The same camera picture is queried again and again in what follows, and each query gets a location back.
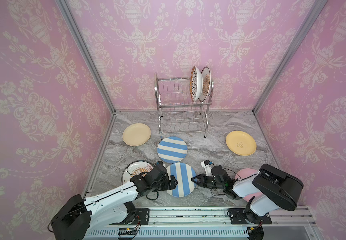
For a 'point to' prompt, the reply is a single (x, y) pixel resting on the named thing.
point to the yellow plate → (241, 143)
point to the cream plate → (136, 134)
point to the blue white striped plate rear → (172, 149)
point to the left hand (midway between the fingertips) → (172, 186)
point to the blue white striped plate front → (183, 172)
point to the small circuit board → (127, 231)
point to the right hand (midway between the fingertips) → (192, 180)
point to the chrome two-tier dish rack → (177, 112)
